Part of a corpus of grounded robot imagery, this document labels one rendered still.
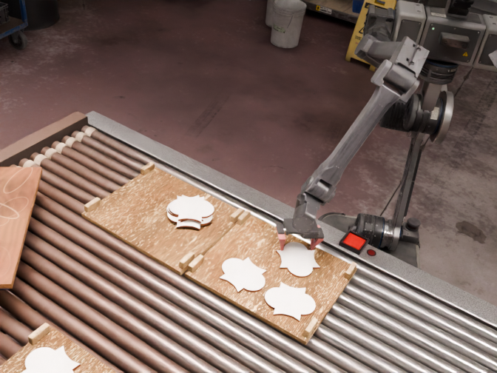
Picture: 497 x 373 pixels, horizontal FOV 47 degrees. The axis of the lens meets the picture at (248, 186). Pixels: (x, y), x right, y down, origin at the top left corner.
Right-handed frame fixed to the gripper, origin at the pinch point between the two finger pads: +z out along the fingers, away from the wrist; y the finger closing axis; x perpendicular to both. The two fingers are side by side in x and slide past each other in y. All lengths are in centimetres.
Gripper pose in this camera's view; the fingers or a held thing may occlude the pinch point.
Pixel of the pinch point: (296, 247)
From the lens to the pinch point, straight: 183.5
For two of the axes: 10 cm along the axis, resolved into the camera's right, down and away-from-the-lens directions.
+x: -1.3, -5.9, 8.0
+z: -1.0, 8.1, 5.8
